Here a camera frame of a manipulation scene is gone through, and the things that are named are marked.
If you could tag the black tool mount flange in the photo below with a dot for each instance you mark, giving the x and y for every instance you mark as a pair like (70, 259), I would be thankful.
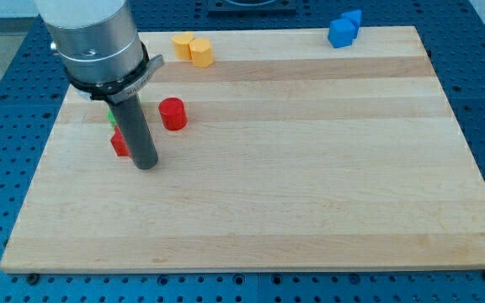
(123, 88)

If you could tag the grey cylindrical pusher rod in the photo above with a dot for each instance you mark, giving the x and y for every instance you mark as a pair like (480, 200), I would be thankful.
(133, 127)

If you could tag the red star block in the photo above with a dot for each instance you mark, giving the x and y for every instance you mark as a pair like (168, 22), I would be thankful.
(118, 143)

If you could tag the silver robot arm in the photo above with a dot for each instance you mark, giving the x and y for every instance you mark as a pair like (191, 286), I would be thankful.
(105, 59)

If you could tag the green block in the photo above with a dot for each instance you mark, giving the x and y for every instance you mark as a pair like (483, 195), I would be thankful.
(111, 119)

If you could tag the red cylinder block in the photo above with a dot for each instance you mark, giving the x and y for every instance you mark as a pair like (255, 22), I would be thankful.
(173, 113)

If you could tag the yellow heart block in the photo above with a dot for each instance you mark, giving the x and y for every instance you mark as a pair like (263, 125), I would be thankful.
(181, 46)

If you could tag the yellow hexagon block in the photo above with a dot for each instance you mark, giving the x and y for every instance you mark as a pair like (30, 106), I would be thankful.
(201, 52)

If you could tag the wooden board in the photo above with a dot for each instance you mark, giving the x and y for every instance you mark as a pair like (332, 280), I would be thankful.
(296, 157)

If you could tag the blue cube block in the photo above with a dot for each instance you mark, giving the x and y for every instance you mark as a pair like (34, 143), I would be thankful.
(341, 33)

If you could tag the blue rear block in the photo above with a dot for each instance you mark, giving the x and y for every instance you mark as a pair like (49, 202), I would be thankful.
(355, 17)

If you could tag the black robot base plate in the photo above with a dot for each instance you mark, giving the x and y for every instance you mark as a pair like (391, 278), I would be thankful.
(217, 7)

